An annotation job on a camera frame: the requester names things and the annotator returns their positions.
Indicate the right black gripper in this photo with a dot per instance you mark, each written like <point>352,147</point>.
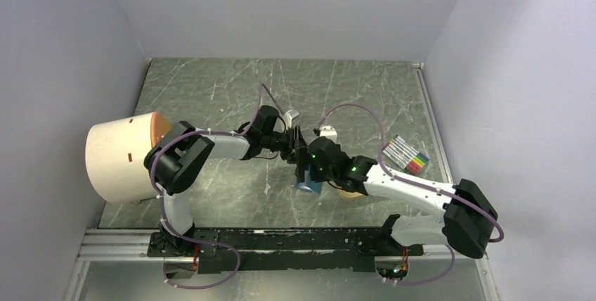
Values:
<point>305,158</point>

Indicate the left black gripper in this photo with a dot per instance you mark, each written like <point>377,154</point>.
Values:
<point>290,155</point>

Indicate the blue leather card holder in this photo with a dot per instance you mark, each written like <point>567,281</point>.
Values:
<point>309,185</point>

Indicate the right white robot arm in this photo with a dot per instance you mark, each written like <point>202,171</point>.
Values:
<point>458,215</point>

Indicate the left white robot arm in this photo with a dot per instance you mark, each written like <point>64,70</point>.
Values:
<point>176,161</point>

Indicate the tan card tray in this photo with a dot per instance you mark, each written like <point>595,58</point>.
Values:
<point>349,195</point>

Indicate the coloured marker pack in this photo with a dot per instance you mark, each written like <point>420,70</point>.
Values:
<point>405,156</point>

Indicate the cream cylindrical container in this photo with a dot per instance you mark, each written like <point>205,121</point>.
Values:
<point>115,152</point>

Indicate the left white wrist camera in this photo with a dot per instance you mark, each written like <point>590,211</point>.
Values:
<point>289,117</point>

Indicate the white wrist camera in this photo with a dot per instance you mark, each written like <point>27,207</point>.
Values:
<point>289,117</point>
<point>326,131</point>

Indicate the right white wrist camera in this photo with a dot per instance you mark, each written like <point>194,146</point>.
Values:
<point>326,131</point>

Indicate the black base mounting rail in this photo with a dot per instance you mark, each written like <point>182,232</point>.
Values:
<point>280,249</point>

